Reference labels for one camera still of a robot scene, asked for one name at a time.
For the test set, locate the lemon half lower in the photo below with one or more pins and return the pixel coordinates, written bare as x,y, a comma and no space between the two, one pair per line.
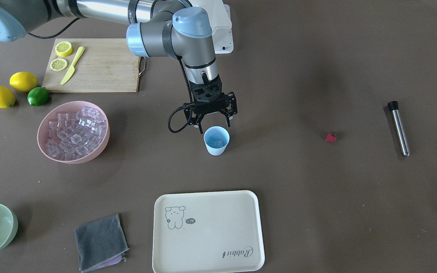
63,49

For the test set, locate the pink bowl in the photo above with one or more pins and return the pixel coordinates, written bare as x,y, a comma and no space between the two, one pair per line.
69,107

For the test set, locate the yellow plastic knife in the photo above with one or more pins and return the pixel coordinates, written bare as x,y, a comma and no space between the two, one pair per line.
71,69

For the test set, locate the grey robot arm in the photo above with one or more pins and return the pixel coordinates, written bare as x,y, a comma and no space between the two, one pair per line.
173,28

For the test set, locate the bamboo cutting board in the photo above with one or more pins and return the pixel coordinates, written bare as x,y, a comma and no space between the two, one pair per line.
107,65

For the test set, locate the whole yellow lemon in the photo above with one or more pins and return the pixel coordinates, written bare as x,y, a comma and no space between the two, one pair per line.
7,97
23,81

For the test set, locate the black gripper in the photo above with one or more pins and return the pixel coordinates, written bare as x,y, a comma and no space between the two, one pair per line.
231,103

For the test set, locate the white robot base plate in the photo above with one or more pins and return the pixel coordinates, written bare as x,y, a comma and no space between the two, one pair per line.
220,22

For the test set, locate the pile of clear ice cubes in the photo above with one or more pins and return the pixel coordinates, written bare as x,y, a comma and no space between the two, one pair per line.
73,136

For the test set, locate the green lime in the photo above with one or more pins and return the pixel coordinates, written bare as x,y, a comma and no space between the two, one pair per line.
38,96

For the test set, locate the red strawberry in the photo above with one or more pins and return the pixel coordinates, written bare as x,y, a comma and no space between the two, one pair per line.
331,137

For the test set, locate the lemon half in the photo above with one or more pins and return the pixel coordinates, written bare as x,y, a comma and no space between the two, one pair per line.
58,64
63,49

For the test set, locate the light blue plastic cup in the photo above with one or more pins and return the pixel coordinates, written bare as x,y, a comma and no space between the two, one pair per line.
216,132

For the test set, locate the cream rabbit serving tray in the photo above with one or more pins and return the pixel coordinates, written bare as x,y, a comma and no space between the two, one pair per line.
209,232

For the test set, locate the lemon half upper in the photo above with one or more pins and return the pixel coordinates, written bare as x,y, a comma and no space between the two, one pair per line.
58,64

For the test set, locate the whole yellow lemon upper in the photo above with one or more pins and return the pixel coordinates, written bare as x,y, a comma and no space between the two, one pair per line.
23,81

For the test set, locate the whole yellow lemon lower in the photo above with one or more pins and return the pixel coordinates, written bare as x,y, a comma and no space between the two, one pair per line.
7,97

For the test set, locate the steel muddler black tip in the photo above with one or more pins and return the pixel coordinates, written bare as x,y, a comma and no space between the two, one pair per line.
400,131

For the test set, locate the folded grey cloth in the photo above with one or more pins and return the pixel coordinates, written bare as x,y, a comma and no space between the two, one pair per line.
100,244

